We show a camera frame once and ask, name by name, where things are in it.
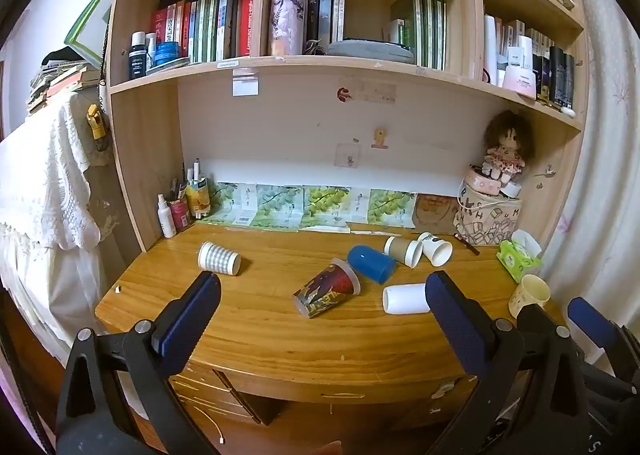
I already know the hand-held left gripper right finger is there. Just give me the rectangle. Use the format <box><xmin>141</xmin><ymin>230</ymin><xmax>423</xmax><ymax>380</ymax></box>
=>
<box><xmin>424</xmin><ymin>270</ymin><xmax>594</xmax><ymax>455</ymax></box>

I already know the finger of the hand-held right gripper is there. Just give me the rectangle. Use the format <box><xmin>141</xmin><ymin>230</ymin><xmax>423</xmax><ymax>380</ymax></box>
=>
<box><xmin>516</xmin><ymin>304</ymin><xmax>559</xmax><ymax>331</ymax></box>
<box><xmin>568</xmin><ymin>296</ymin><xmax>640</xmax><ymax>386</ymax></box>

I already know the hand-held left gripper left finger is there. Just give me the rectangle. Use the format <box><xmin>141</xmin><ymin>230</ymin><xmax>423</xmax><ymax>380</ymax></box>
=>
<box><xmin>55</xmin><ymin>271</ymin><xmax>221</xmax><ymax>455</ymax></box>

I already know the cream cup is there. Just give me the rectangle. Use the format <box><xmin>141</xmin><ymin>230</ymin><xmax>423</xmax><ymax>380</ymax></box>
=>
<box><xmin>508</xmin><ymin>274</ymin><xmax>552</xmax><ymax>320</ymax></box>

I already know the plain white cup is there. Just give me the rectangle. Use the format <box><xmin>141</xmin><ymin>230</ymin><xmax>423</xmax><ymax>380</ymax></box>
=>
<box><xmin>382</xmin><ymin>283</ymin><xmax>432</xmax><ymax>316</ymax></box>

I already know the checkered paper cup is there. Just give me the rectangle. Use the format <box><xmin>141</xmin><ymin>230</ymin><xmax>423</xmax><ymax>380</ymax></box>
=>
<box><xmin>197</xmin><ymin>241</ymin><xmax>243</xmax><ymax>277</ymax></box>

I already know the white green-print paper cup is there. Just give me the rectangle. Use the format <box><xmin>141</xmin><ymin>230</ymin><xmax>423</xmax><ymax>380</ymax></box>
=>
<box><xmin>416</xmin><ymin>231</ymin><xmax>454</xmax><ymax>267</ymax></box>

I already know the brown paper cup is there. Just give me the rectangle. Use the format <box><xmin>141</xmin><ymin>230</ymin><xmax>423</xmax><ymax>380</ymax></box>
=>
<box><xmin>383</xmin><ymin>235</ymin><xmax>425</xmax><ymax>269</ymax></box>

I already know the blue plastic cup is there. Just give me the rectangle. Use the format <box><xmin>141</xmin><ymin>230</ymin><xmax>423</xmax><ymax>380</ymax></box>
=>
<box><xmin>347</xmin><ymin>244</ymin><xmax>398</xmax><ymax>285</ymax></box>

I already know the colourful printed plastic cup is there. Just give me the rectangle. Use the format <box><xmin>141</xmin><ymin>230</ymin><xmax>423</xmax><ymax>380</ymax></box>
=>
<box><xmin>292</xmin><ymin>257</ymin><xmax>362</xmax><ymax>320</ymax></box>

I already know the green tissue pack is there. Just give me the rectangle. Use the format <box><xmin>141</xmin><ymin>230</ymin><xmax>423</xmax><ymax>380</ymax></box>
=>
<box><xmin>496</xmin><ymin>229</ymin><xmax>544</xmax><ymax>284</ymax></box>

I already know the dark pen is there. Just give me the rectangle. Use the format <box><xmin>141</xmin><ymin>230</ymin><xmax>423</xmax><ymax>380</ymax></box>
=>
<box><xmin>453</xmin><ymin>233</ymin><xmax>481</xmax><ymax>257</ymax></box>

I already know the wooden desk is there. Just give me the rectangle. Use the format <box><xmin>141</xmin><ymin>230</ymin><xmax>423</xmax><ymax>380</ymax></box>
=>
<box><xmin>94</xmin><ymin>222</ymin><xmax>568</xmax><ymax>438</ymax></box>

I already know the white spray bottle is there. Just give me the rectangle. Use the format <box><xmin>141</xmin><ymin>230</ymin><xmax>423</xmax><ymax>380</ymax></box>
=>
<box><xmin>157</xmin><ymin>194</ymin><xmax>178</xmax><ymax>239</ymax></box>

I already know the red pen holder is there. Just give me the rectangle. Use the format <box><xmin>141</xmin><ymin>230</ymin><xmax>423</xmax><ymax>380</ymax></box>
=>
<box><xmin>168</xmin><ymin>195</ymin><xmax>195</xmax><ymax>231</ymax></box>

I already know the letter-printed storage bag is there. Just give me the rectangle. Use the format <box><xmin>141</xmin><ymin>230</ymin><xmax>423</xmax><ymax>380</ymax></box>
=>
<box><xmin>453</xmin><ymin>182</ymin><xmax>524</xmax><ymax>246</ymax></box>

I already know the brown printed card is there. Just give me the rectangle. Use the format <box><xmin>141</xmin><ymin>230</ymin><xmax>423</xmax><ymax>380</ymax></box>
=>
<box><xmin>412</xmin><ymin>193</ymin><xmax>461</xmax><ymax>230</ymax></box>

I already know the pink round box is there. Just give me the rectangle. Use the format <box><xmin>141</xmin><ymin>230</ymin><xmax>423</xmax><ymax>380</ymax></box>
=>
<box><xmin>463</xmin><ymin>164</ymin><xmax>503</xmax><ymax>197</ymax></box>

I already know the green leaf printed leaflet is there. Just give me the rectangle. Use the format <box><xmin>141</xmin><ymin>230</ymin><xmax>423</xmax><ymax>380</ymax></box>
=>
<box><xmin>196</xmin><ymin>180</ymin><xmax>419</xmax><ymax>231</ymax></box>

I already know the curly-haired rag doll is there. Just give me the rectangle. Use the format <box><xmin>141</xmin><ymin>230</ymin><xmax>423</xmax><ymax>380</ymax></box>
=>
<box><xmin>481</xmin><ymin>110</ymin><xmax>535</xmax><ymax>182</ymax></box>

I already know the white patterned curtain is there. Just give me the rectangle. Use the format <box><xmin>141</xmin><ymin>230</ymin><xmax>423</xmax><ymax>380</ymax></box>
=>
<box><xmin>540</xmin><ymin>0</ymin><xmax>640</xmax><ymax>336</ymax></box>

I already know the wooden bookshelf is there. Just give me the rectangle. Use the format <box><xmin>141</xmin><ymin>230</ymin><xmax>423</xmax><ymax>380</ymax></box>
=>
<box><xmin>102</xmin><ymin>0</ymin><xmax>592</xmax><ymax>256</ymax></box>

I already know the white lace cloth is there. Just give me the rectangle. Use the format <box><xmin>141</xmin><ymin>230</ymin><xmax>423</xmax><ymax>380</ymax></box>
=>
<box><xmin>0</xmin><ymin>92</ymin><xmax>104</xmax><ymax>252</ymax></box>

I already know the yellow toy figure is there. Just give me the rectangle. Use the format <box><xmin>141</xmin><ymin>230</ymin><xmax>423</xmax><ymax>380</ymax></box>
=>
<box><xmin>85</xmin><ymin>104</ymin><xmax>109</xmax><ymax>141</ymax></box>

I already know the pink jar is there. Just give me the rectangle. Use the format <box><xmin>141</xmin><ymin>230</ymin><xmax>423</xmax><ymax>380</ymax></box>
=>
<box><xmin>501</xmin><ymin>64</ymin><xmax>537</xmax><ymax>99</ymax></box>

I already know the white paper label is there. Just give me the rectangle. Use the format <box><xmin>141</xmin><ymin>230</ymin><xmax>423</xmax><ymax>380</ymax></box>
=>
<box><xmin>232</xmin><ymin>74</ymin><xmax>260</xmax><ymax>97</ymax></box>

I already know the row of black bottles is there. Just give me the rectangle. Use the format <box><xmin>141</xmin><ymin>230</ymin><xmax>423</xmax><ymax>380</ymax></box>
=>
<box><xmin>535</xmin><ymin>46</ymin><xmax>576</xmax><ymax>109</ymax></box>

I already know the dark plastic bottle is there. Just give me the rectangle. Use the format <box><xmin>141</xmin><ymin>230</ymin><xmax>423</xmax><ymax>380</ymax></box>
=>
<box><xmin>128</xmin><ymin>32</ymin><xmax>148</xmax><ymax>81</ymax></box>

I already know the blue cream jar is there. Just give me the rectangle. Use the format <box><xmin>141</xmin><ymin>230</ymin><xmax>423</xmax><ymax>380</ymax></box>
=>
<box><xmin>153</xmin><ymin>41</ymin><xmax>180</xmax><ymax>67</ymax></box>

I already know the tall white bottle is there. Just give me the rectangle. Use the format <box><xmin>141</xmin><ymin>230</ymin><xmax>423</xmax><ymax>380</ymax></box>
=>
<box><xmin>482</xmin><ymin>14</ymin><xmax>499</xmax><ymax>86</ymax></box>

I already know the stack of old books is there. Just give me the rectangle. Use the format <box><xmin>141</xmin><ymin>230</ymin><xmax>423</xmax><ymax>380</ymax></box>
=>
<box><xmin>27</xmin><ymin>60</ymin><xmax>106</xmax><ymax>114</ymax></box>

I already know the grey pouch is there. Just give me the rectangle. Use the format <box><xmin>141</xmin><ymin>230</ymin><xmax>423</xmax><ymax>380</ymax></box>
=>
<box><xmin>325</xmin><ymin>38</ymin><xmax>417</xmax><ymax>65</ymax></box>

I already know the row of red green books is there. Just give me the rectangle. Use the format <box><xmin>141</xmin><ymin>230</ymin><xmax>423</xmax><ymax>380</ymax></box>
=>
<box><xmin>150</xmin><ymin>0</ymin><xmax>255</xmax><ymax>67</ymax></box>

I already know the row of dark green books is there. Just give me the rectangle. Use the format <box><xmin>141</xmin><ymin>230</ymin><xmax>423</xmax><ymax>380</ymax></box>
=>
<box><xmin>389</xmin><ymin>0</ymin><xmax>448</xmax><ymax>71</ymax></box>

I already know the green framed board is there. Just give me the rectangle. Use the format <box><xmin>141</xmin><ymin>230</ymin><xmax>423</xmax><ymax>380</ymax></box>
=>
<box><xmin>63</xmin><ymin>0</ymin><xmax>121</xmax><ymax>64</ymax></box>

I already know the white floral printed tube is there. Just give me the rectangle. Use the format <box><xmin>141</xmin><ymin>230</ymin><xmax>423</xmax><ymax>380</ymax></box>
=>
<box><xmin>270</xmin><ymin>0</ymin><xmax>307</xmax><ymax>56</ymax></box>

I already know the row of grey white books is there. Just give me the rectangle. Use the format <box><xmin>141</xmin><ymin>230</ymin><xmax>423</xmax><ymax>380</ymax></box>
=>
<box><xmin>305</xmin><ymin>0</ymin><xmax>349</xmax><ymax>44</ymax></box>

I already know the white cable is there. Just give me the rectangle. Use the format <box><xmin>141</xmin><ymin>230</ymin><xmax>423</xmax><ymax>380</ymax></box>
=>
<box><xmin>192</xmin><ymin>404</ymin><xmax>224</xmax><ymax>443</ymax></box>

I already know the clear wall hook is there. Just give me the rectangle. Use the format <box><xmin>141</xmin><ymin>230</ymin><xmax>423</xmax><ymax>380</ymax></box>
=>
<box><xmin>333</xmin><ymin>142</ymin><xmax>362</xmax><ymax>169</ymax></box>

